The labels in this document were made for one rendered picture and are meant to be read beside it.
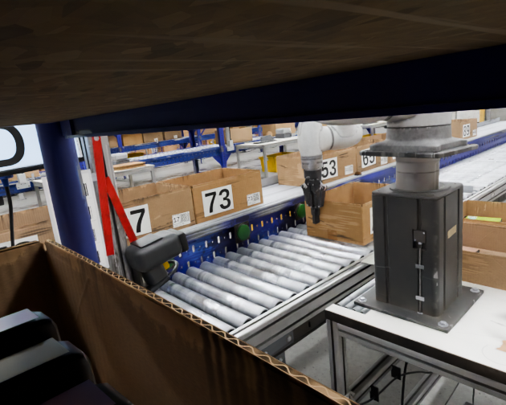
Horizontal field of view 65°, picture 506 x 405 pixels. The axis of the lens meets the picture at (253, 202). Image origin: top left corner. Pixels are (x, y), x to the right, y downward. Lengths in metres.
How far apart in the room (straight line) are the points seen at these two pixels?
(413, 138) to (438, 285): 0.37
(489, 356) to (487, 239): 0.65
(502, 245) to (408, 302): 0.55
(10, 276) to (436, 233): 0.92
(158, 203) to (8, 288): 1.25
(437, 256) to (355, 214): 0.61
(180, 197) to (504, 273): 1.12
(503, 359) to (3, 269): 0.95
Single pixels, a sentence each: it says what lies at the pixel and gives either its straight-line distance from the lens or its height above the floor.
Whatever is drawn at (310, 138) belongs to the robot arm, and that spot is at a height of 1.19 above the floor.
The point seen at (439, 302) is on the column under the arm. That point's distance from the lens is 1.14.
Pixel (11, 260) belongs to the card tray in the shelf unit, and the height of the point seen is 1.23.
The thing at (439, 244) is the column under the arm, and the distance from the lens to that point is 1.08.
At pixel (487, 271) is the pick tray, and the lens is 1.35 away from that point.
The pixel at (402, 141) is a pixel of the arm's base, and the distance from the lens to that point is 1.06.
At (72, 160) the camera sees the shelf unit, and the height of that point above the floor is 1.29.
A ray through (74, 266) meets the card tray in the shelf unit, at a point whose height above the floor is 1.23.
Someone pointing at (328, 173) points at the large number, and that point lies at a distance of 2.25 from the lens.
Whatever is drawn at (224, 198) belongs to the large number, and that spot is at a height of 0.96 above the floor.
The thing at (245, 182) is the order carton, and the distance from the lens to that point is 1.81.
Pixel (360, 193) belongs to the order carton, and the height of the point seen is 0.86.
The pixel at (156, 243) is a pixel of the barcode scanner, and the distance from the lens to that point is 0.82.
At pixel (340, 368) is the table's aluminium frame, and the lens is 1.27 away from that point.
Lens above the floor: 1.32
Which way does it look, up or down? 13 degrees down
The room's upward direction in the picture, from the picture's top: 6 degrees counter-clockwise
